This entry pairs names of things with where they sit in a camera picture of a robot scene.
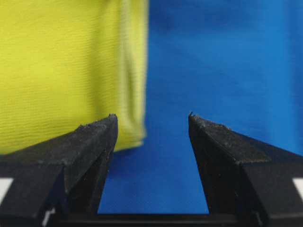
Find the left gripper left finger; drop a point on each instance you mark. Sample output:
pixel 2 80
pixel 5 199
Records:
pixel 57 177

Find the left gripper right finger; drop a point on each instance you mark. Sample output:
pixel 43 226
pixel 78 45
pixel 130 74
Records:
pixel 253 181

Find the yellow towel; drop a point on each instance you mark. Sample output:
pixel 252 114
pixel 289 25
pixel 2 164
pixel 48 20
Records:
pixel 66 63

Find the blue table cloth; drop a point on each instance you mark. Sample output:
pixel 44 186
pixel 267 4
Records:
pixel 234 62

